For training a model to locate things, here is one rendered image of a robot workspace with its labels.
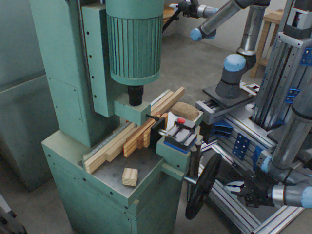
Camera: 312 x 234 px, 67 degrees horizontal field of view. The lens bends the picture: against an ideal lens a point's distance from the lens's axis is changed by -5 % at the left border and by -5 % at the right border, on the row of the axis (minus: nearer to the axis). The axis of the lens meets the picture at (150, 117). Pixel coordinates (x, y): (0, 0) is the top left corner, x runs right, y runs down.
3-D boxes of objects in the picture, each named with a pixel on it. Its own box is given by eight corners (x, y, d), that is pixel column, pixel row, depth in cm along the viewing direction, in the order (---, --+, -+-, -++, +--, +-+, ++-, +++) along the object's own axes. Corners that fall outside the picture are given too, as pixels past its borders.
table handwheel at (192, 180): (185, 236, 88) (211, 170, 79) (141, 209, 97) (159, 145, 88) (209, 202, 113) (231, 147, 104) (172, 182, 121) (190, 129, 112)
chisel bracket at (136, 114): (140, 129, 97) (141, 112, 91) (113, 116, 103) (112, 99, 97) (151, 120, 101) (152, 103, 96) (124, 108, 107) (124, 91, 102)
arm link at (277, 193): (281, 195, 85) (285, 180, 91) (268, 194, 88) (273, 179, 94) (285, 209, 88) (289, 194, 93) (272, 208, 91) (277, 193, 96)
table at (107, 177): (150, 223, 81) (150, 214, 77) (85, 180, 94) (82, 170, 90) (219, 128, 121) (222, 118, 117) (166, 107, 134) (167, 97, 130)
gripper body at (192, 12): (181, 15, 163) (196, 20, 156) (181, 3, 157) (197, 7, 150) (188, 12, 166) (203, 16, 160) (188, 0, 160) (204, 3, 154)
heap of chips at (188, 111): (193, 121, 115) (194, 115, 113) (167, 110, 121) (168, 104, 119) (201, 112, 121) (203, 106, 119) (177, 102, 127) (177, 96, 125)
